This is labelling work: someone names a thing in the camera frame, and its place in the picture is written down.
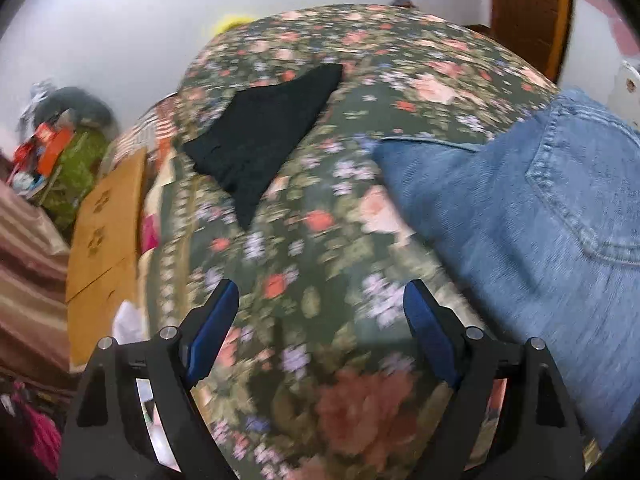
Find wooden door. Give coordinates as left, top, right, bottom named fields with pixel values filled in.
left=490, top=0, right=573, bottom=83

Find floral blanket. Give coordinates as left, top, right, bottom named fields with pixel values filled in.
left=135, top=4, right=601, bottom=480

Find striped patterned bed sheet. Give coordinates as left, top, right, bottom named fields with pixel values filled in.
left=112, top=95, right=181, bottom=171

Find white cloth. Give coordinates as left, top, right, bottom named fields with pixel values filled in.
left=112, top=300, right=151, bottom=346

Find light wooden board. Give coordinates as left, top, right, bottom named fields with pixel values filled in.
left=67, top=257, right=143, bottom=366

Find yellow foam tube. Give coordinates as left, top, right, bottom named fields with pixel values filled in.
left=212, top=12, right=251, bottom=33

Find orange box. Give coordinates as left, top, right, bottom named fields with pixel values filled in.
left=37, top=127, right=76, bottom=176

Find wooden lap table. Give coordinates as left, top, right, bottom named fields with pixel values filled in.
left=65, top=147, right=148, bottom=306

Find grey plush pillow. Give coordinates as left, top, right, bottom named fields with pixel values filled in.
left=40, top=86, right=118, bottom=128

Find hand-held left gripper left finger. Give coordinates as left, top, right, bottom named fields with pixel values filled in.
left=59, top=279, right=241, bottom=480

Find blue jeans pants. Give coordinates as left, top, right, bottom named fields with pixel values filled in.
left=372, top=87, right=640, bottom=453

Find magenta cloth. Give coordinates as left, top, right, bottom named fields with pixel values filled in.
left=0, top=380, right=63, bottom=476

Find striped brown curtain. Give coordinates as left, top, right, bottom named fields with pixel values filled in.
left=0, top=155, right=76, bottom=391

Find black folded cloth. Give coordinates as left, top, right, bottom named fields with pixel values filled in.
left=182, top=63, right=345, bottom=228

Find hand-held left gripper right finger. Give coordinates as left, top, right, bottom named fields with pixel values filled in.
left=402, top=279, right=586, bottom=480

